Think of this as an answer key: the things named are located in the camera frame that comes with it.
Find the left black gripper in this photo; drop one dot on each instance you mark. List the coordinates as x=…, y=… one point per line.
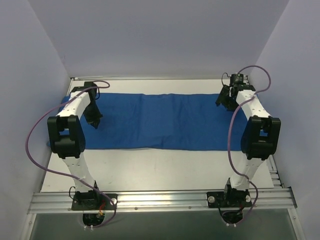
x=93, y=117

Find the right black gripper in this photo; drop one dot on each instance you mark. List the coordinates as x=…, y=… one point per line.
x=223, y=98

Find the blue surgical drape cloth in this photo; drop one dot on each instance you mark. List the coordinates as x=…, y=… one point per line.
x=189, y=122

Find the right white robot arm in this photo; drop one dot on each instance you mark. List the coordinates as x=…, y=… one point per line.
x=259, y=139

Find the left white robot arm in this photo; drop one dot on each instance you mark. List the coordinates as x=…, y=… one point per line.
x=67, y=139

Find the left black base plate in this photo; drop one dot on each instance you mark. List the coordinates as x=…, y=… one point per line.
x=92, y=201

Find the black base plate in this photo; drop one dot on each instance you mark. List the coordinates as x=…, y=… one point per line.
x=92, y=201
x=220, y=200

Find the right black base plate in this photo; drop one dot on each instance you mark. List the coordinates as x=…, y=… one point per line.
x=220, y=200

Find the aluminium front rail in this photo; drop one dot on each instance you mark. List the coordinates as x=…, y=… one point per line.
x=158, y=201

